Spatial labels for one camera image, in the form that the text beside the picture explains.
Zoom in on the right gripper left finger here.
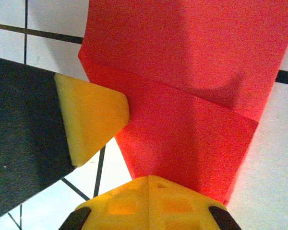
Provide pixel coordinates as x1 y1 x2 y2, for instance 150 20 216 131
59 176 150 230

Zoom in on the red square paper sheet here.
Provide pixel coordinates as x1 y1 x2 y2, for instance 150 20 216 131
77 0 288 207

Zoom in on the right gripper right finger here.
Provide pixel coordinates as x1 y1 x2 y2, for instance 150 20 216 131
148 176 242 230

